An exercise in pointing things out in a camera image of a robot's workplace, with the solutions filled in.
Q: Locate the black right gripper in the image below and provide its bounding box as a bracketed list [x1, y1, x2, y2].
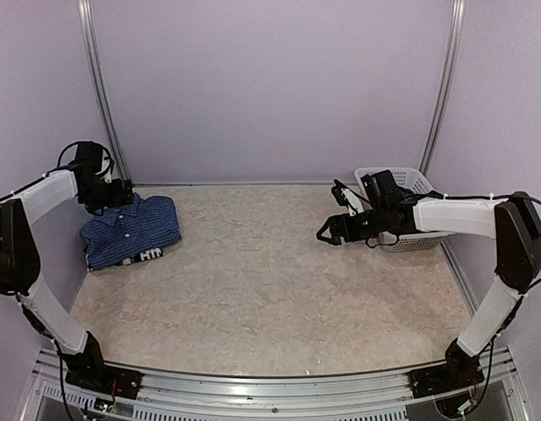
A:
[317, 204, 388, 245]

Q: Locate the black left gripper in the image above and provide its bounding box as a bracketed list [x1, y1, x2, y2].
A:
[81, 177, 134, 213]

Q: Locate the blue checked long sleeve shirt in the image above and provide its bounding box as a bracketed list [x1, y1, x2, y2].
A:
[80, 194, 182, 270]

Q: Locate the white plastic laundry basket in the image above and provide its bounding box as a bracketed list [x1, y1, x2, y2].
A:
[354, 167, 451, 253]

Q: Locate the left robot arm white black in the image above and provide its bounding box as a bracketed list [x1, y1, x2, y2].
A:
[0, 140, 133, 390]

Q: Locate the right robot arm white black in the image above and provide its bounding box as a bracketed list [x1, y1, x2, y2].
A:
[316, 169, 541, 389]

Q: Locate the dark striped shirt in basket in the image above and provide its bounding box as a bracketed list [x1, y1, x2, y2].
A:
[359, 170, 434, 205]

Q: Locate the folded black white plaid shirt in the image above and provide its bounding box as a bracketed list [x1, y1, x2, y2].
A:
[119, 247, 164, 266]

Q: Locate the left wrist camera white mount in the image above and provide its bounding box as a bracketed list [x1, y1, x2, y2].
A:
[97, 151, 115, 183]

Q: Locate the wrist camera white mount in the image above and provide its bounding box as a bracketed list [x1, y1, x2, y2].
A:
[331, 179, 365, 216]
[97, 151, 115, 183]

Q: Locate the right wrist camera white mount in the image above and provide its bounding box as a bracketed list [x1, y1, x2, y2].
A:
[331, 179, 365, 216]

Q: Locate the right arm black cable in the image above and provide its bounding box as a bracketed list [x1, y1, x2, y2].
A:
[365, 234, 405, 249]

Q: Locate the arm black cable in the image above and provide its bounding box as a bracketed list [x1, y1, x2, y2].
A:
[57, 140, 96, 170]
[365, 234, 405, 249]

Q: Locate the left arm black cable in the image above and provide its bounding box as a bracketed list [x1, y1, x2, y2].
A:
[57, 140, 96, 170]

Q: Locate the front aluminium rail frame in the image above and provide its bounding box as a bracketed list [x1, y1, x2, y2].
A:
[17, 348, 532, 420]

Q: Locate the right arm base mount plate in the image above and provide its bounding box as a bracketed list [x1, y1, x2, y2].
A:
[409, 364, 485, 399]

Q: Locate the left aluminium frame post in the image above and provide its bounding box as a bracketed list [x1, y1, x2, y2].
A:
[76, 0, 131, 179]

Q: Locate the aluminium frame post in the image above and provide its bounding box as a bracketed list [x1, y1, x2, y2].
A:
[419, 0, 466, 175]
[76, 0, 131, 179]

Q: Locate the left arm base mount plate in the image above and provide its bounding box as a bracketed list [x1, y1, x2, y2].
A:
[66, 365, 143, 400]

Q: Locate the right aluminium frame post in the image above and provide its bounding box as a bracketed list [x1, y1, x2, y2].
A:
[419, 0, 466, 175]

